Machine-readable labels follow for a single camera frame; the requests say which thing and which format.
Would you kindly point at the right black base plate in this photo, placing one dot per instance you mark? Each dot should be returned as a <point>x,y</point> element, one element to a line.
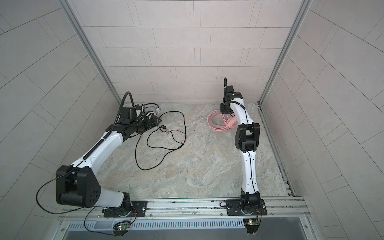
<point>233,208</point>

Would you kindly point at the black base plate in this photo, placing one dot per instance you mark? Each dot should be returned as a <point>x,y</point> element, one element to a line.
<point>135,208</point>
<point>233,208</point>

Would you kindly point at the pink headphones with cable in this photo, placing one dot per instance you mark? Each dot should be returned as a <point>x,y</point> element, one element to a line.
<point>221,122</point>

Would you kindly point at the aluminium mounting rail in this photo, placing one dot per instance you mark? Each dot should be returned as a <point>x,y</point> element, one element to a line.
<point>203,208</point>

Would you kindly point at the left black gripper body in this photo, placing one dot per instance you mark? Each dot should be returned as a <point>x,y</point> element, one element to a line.
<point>140,126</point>

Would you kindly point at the left circuit board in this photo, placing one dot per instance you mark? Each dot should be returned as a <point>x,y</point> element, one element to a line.
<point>121,228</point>

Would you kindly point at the circuit board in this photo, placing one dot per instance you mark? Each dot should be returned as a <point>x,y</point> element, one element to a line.
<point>121,228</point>
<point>251,225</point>

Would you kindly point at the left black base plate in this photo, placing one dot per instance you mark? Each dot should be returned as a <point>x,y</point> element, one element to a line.
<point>135,208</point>

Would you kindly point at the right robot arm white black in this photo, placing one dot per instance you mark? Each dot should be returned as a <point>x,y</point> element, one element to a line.
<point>247,140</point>

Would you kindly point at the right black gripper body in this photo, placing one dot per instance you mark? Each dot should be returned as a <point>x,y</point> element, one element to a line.
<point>226,108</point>

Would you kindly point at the right circuit board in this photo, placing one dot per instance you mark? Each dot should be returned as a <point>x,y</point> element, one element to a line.
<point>251,225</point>

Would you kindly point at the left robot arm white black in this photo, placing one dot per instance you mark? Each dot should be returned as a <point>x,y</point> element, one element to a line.
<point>77,184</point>

